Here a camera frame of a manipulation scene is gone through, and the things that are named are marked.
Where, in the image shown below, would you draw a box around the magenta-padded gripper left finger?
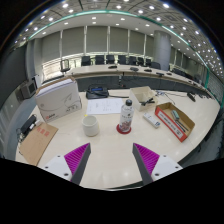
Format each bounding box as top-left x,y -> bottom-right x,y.
41,142 -> 92,186

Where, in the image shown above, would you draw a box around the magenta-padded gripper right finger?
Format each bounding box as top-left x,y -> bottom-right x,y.
132,142 -> 184,186

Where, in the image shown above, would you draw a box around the clear black-capped drink bottle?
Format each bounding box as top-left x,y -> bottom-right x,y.
118,99 -> 135,134

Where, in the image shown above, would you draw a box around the small white remote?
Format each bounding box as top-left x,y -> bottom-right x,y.
143,111 -> 162,129

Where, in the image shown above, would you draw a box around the flat round red coaster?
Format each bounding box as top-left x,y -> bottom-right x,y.
115,123 -> 132,136

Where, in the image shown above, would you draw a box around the open red-sided cardboard box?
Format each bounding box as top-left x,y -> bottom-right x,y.
154,101 -> 196,143

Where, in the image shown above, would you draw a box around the brown envelope with red print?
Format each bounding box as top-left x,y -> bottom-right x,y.
19,121 -> 59,167

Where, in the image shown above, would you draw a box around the grey-green hand tool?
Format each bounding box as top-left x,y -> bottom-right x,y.
170,109 -> 190,132

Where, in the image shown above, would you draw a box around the black clip tool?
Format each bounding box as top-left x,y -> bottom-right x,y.
139,97 -> 156,107

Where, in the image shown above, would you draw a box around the white printed paper sheet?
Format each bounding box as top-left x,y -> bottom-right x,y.
85,97 -> 125,116

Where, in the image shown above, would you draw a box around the black power adapter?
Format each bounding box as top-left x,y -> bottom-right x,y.
19,114 -> 38,138

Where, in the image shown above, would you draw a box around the white paper ream box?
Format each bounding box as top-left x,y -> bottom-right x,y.
34,75 -> 83,123

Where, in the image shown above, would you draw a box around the black flat device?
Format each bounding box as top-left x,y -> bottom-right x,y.
85,84 -> 110,100

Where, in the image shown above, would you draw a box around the long conference desk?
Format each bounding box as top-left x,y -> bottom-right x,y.
43,63 -> 214,100

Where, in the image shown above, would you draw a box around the row of black office chairs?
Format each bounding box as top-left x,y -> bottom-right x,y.
59,54 -> 204,85

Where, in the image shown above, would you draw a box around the round ceiling lights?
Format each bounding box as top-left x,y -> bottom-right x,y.
13,0 -> 224,72

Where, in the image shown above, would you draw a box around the white mug with yellow handle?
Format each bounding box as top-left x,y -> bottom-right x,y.
81,114 -> 100,138

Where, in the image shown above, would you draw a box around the black cable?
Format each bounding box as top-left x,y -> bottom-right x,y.
107,94 -> 131,100

